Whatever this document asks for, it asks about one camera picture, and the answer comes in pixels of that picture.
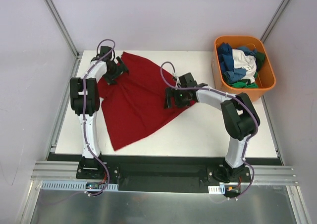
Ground red t-shirt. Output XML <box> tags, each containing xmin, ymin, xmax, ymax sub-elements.
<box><xmin>98</xmin><ymin>52</ymin><xmax>187</xmax><ymax>151</ymax></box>

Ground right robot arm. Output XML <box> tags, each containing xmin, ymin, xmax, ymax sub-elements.
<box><xmin>164</xmin><ymin>83</ymin><xmax>260</xmax><ymax>183</ymax></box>

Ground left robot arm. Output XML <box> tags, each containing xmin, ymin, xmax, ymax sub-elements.
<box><xmin>70</xmin><ymin>52</ymin><xmax>129</xmax><ymax>180</ymax></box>

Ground white t-shirt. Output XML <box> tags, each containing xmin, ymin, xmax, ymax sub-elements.
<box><xmin>232</xmin><ymin>49</ymin><xmax>257</xmax><ymax>83</ymax></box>

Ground aluminium corner post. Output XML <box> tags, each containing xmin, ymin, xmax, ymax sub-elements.
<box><xmin>260</xmin><ymin>0</ymin><xmax>291</xmax><ymax>44</ymax></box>
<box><xmin>37</xmin><ymin>0</ymin><xmax>83</xmax><ymax>58</ymax></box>

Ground orange plastic basket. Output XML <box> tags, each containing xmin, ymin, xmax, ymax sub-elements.
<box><xmin>211</xmin><ymin>35</ymin><xmax>276</xmax><ymax>102</ymax></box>

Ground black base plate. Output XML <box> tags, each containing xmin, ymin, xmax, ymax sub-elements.
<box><xmin>75</xmin><ymin>154</ymin><xmax>252</xmax><ymax>192</ymax></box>

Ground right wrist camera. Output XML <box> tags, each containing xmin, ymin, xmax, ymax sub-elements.
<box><xmin>176</xmin><ymin>72</ymin><xmax>198</xmax><ymax>88</ymax></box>

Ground aluminium frame rail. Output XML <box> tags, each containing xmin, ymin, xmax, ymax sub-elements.
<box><xmin>31</xmin><ymin>161</ymin><xmax>300</xmax><ymax>186</ymax></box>

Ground left aluminium corner post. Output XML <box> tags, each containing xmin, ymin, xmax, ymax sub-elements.
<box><xmin>37</xmin><ymin>0</ymin><xmax>83</xmax><ymax>58</ymax></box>

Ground right aluminium corner post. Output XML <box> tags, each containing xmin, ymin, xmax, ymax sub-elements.
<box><xmin>260</xmin><ymin>0</ymin><xmax>291</xmax><ymax>44</ymax></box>

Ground blue t-shirt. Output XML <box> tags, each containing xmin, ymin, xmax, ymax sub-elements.
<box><xmin>216</xmin><ymin>42</ymin><xmax>258</xmax><ymax>84</ymax></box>

